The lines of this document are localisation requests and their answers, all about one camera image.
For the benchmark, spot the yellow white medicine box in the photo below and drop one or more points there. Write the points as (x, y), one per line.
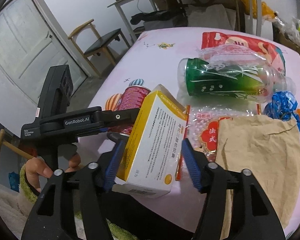
(151, 157)

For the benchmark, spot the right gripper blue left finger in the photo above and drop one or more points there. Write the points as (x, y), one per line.
(112, 163)

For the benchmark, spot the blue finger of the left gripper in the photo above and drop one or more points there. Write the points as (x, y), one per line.
(115, 136)

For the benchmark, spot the person's left hand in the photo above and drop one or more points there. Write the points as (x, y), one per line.
(36, 167)

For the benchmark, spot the wooden chair black seat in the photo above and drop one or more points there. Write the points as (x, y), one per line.
(100, 45)

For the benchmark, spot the blue wrapper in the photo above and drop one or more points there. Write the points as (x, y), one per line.
(283, 106)

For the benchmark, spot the yellow plastic bag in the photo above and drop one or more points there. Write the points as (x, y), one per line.
(267, 13)

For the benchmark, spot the cardboard box with bags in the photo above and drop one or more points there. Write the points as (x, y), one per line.
(287, 34)

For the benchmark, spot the red metal can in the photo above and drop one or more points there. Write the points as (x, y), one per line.
(132, 98)

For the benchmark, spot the white door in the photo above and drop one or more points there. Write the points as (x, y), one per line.
(28, 48)

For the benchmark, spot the red snack bag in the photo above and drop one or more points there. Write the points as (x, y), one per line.
(269, 51)

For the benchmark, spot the clear red pastry wrapper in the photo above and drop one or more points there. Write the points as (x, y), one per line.
(203, 124)

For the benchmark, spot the brown paper bag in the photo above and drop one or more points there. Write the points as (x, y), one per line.
(270, 148)

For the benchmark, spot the green label plastic bottle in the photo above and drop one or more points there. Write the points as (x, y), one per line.
(254, 81)

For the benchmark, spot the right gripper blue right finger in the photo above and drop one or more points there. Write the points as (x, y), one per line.
(191, 164)

